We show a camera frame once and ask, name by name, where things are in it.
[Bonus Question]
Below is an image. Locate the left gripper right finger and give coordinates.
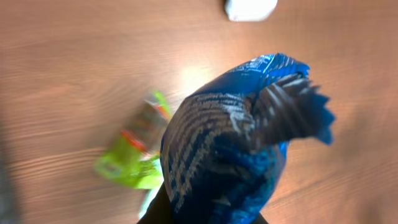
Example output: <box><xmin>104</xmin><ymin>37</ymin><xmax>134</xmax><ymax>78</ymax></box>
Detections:
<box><xmin>252</xmin><ymin>213</ymin><xmax>269</xmax><ymax>224</ymax></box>

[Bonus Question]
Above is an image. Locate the blue snack packet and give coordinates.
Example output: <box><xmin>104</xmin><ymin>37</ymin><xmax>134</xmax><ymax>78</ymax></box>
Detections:
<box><xmin>160</xmin><ymin>53</ymin><xmax>334</xmax><ymax>223</ymax></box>

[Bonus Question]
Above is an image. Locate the green snack packet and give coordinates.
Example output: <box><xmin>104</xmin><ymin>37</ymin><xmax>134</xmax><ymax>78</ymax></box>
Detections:
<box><xmin>95</xmin><ymin>91</ymin><xmax>172</xmax><ymax>190</ymax></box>

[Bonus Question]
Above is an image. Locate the grey plastic mesh basket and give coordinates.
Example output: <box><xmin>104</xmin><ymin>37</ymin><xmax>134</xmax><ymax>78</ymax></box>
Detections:
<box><xmin>1</xmin><ymin>134</ymin><xmax>22</xmax><ymax>224</ymax></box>

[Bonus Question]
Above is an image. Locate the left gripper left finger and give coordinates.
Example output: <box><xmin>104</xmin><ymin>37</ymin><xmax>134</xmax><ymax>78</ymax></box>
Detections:
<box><xmin>137</xmin><ymin>184</ymin><xmax>174</xmax><ymax>224</ymax></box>

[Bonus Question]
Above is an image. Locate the white barcode scanner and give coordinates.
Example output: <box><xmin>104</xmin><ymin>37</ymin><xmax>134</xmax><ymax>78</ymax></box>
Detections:
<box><xmin>224</xmin><ymin>0</ymin><xmax>278</xmax><ymax>22</ymax></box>

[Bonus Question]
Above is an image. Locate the teal white snack packet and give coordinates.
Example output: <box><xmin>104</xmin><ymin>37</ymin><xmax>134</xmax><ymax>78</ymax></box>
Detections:
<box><xmin>139</xmin><ymin>159</ymin><xmax>164</xmax><ymax>219</ymax></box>

